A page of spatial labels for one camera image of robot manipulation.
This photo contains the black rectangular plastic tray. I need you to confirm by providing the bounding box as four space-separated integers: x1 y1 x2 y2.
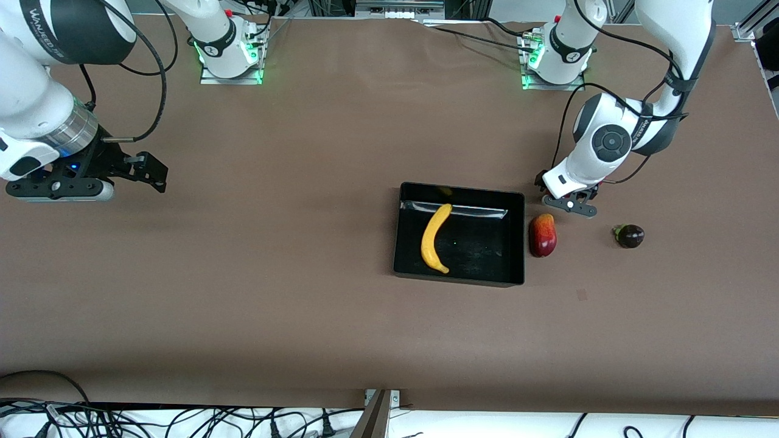
393 181 526 288

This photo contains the yellow banana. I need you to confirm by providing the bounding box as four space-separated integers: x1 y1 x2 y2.
421 203 453 274

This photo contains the red yellow mango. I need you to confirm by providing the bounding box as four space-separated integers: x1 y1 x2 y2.
528 213 558 258

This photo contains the dark purple mangosteen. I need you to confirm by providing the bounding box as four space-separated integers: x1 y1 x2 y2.
613 224 646 249

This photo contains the brown table cover sheet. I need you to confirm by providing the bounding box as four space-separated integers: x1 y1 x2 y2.
0 12 779 409

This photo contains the white power strip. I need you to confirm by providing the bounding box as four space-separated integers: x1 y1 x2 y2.
355 0 446 19

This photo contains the aluminium table corner profile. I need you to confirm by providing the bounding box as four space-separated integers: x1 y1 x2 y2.
733 21 779 43

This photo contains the dark metal pole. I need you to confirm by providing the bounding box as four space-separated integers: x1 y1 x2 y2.
350 389 391 438

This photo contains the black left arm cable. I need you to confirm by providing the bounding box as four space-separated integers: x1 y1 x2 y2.
550 0 691 184

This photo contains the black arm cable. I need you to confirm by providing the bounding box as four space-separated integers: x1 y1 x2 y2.
78 0 181 142
550 0 691 184

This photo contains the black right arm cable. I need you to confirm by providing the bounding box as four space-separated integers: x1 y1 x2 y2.
78 0 181 142

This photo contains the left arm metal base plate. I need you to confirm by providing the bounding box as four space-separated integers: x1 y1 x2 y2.
520 33 587 92

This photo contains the short black cable on table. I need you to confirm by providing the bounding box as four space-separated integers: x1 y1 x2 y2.
484 17 545 37

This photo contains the long black cable on table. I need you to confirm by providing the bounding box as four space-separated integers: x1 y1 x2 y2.
420 21 536 54

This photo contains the black looping cable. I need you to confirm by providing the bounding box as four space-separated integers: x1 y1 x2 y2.
0 370 92 407

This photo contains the tangled black cable bundle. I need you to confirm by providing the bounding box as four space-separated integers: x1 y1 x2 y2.
0 398 366 438

